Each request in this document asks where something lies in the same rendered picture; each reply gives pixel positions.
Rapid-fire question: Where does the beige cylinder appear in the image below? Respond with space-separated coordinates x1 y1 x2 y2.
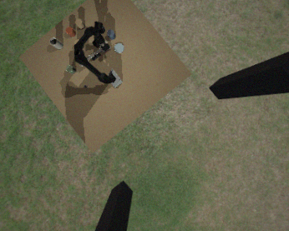
75 19 85 29

